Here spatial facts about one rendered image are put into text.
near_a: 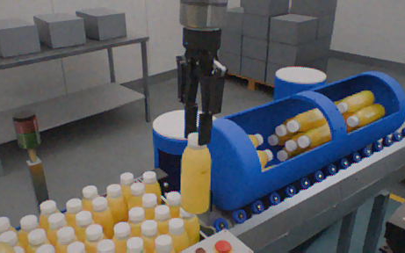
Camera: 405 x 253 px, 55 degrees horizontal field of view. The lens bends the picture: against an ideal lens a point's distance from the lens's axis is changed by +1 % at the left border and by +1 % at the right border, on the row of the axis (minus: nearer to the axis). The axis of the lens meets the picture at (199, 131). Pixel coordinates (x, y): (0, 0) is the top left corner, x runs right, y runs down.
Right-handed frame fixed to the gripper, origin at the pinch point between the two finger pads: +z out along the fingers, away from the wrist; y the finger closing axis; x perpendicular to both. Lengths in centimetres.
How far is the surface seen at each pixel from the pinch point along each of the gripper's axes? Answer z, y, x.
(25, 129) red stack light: 15, 55, 19
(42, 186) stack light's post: 36, 56, 15
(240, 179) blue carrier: 23.9, 6.9, -23.3
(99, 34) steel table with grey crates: 26, 271, -117
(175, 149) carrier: 35, 52, -35
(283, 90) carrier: 29, 69, -124
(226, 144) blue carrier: 15.2, 13.2, -23.0
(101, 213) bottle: 32.3, 26.4, 10.1
